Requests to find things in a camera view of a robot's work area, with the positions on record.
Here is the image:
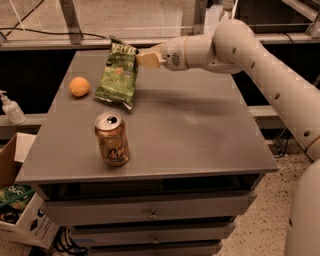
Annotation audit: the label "white pump bottle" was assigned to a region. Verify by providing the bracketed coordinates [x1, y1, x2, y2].
[0, 90, 26, 125]

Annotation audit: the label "black cables under cabinet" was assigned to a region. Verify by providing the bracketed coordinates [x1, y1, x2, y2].
[54, 227, 89, 256]

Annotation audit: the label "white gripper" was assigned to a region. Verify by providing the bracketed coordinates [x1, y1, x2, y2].
[136, 37, 188, 71]

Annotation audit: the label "green jalapeno chip bag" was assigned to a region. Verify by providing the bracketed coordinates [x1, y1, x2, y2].
[94, 36, 138, 110]

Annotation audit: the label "orange fruit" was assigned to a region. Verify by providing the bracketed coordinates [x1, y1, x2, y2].
[69, 77, 90, 97]

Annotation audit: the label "cardboard box with items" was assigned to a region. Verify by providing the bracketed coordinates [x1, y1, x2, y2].
[0, 133, 59, 249]

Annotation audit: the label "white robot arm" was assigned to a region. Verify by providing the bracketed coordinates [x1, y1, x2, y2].
[137, 19, 320, 256]

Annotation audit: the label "grey drawer cabinet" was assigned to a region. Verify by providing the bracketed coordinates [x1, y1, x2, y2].
[15, 46, 280, 256]

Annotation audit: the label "black cable on floor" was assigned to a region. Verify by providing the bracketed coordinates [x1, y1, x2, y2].
[0, 0, 107, 40]

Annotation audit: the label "gold soda can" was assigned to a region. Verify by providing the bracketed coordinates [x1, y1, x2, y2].
[95, 111, 130, 167]

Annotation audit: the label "metal window frame rail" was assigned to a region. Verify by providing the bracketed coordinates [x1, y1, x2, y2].
[0, 0, 320, 52]

